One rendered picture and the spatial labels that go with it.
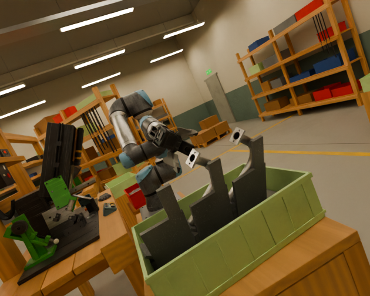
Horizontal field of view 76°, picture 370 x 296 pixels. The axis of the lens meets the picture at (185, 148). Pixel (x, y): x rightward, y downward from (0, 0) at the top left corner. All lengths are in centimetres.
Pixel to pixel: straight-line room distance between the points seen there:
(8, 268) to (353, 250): 163
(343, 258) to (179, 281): 49
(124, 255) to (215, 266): 62
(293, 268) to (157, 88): 1073
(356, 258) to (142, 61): 1103
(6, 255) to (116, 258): 68
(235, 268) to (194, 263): 14
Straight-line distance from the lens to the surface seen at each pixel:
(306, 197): 90
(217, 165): 76
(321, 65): 589
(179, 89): 1151
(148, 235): 78
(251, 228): 79
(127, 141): 109
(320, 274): 86
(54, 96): 1102
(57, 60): 914
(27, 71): 919
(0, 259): 174
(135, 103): 132
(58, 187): 185
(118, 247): 127
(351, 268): 93
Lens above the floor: 132
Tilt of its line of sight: 8 degrees down
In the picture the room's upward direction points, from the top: 25 degrees counter-clockwise
